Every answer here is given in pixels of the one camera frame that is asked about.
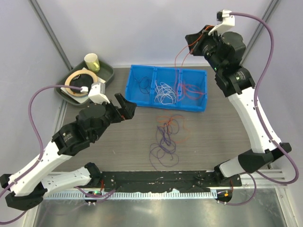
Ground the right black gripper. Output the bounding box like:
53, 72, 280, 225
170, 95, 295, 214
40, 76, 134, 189
186, 26, 224, 73

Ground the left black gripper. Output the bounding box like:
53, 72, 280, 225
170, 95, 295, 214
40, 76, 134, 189
93, 94, 137, 141

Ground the purple wire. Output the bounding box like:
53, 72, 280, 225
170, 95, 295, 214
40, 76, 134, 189
149, 114, 185, 171
134, 75, 152, 94

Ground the white wire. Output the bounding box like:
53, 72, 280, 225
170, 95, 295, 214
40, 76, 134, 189
153, 79, 177, 105

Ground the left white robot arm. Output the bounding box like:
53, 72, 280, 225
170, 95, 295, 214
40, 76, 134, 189
0, 93, 137, 211

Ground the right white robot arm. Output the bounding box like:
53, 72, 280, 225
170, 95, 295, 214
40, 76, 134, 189
185, 26, 292, 187

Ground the dark green tray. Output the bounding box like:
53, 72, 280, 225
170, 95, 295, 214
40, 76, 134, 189
54, 61, 115, 107

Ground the white paper pad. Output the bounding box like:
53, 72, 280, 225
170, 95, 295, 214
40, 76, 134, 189
60, 76, 106, 104

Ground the black round disc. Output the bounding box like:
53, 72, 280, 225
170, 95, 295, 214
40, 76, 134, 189
70, 74, 94, 91

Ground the blue three-compartment bin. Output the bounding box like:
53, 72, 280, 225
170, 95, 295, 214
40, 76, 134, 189
125, 65, 207, 112

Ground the yellow-green mug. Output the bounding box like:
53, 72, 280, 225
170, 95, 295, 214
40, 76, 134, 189
84, 53, 100, 73

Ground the tan tape roll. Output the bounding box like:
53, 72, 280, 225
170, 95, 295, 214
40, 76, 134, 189
64, 69, 98, 97

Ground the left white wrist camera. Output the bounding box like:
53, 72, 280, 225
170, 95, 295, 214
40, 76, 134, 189
80, 82, 110, 104

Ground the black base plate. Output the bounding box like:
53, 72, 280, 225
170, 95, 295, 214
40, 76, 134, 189
101, 170, 242, 193

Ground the right corner aluminium post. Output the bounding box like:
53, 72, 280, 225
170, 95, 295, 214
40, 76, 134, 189
242, 0, 281, 63

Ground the corner aluminium post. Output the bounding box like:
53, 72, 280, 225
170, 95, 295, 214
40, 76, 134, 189
28, 0, 73, 70
242, 0, 281, 63

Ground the slotted cable duct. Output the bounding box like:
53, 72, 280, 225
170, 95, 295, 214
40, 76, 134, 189
46, 189, 217, 200

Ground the left corner aluminium post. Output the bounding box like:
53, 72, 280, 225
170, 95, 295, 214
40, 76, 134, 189
28, 0, 73, 70

